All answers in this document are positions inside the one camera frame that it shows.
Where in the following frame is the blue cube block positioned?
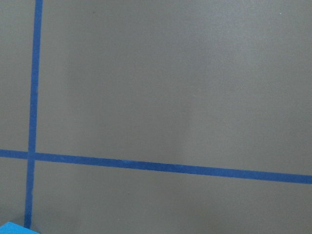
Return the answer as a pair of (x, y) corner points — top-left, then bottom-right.
(0, 222), (39, 234)

